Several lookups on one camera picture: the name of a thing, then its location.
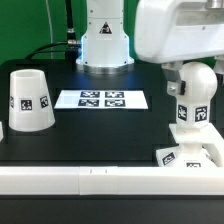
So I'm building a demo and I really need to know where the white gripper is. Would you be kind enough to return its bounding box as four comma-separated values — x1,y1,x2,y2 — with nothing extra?
134,0,224,96

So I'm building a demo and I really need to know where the white lamp bulb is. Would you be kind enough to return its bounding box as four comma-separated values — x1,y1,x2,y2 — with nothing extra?
176,62,217,129

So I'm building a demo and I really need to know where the white lamp base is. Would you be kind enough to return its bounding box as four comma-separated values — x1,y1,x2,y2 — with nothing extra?
156,123,224,168

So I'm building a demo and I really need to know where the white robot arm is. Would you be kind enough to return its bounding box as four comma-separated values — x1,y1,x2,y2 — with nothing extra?
77,0,224,82

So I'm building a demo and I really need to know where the white lamp shade cone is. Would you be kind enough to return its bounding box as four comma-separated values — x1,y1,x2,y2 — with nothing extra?
9,69,55,132

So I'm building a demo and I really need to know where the white marker sheet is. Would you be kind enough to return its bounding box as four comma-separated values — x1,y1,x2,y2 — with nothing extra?
54,90,148,109

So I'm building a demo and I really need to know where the black cable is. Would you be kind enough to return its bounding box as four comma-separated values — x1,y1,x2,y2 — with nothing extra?
25,0,82,60

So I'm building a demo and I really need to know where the white cable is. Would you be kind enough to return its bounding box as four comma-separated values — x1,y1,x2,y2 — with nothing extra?
45,0,55,60

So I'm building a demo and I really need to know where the white left wall rail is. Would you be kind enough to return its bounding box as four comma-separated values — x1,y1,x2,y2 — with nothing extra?
0,121,4,142

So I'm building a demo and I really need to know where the white wall rail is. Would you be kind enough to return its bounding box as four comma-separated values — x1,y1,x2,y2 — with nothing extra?
0,166,224,196
0,121,4,142

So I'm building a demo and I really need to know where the white front wall rail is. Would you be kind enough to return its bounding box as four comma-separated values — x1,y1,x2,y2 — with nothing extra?
0,166,224,196

